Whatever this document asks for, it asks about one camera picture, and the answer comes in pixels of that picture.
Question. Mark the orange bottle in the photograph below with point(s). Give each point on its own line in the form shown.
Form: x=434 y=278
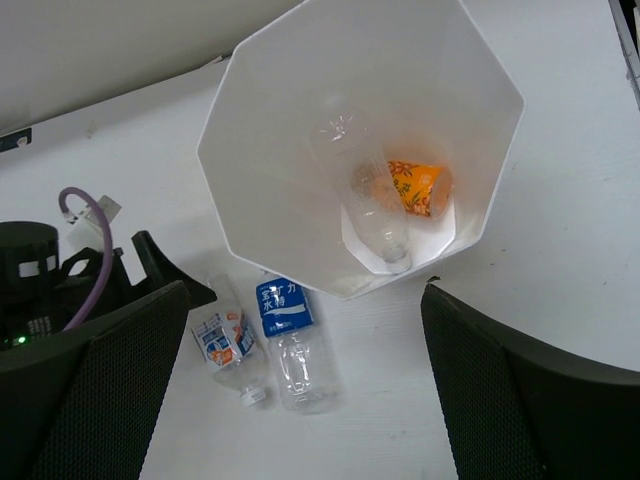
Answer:
x=423 y=190

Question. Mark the clear bottle orange-blue label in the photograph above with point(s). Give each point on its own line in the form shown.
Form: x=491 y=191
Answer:
x=228 y=345

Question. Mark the blue corner label left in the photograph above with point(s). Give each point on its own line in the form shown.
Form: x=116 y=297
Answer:
x=15 y=140

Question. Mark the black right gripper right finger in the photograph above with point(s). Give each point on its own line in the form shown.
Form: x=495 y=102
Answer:
x=515 y=407

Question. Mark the white octagonal bin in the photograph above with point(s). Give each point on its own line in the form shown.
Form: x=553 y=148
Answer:
x=434 y=92

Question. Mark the clear bottle blue label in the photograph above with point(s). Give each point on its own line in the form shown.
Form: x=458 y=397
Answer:
x=302 y=362

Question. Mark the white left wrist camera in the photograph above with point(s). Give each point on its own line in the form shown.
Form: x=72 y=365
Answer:
x=85 y=230

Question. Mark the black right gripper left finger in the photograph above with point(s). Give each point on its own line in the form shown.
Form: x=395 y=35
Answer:
x=83 y=403

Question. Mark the clear crushed unlabelled bottle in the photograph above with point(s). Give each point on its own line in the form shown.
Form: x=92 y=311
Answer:
x=350 y=153

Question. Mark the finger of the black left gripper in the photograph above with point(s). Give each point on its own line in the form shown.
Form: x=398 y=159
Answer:
x=161 y=271

